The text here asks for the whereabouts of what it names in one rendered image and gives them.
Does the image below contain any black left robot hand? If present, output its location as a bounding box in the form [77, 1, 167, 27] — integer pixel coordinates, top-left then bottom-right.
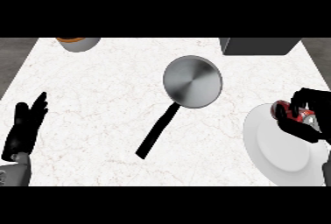
[0, 91, 50, 163]

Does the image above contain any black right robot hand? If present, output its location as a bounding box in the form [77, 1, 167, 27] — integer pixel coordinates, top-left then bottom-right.
[275, 87, 331, 144]

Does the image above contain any red can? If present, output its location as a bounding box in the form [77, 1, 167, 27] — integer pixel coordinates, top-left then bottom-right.
[271, 100, 324, 132]

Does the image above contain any white plate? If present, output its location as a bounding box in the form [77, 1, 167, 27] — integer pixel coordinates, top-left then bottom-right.
[242, 102, 330, 187]

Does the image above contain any dark grey box appliance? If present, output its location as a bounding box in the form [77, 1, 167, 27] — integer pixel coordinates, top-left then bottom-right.
[219, 38, 303, 56]

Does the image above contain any grey pot with orange contents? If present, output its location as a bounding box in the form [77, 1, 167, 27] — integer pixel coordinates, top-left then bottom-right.
[56, 38, 102, 53]

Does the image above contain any steel pan with black handle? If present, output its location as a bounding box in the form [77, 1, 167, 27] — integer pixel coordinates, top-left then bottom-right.
[135, 55, 223, 160]

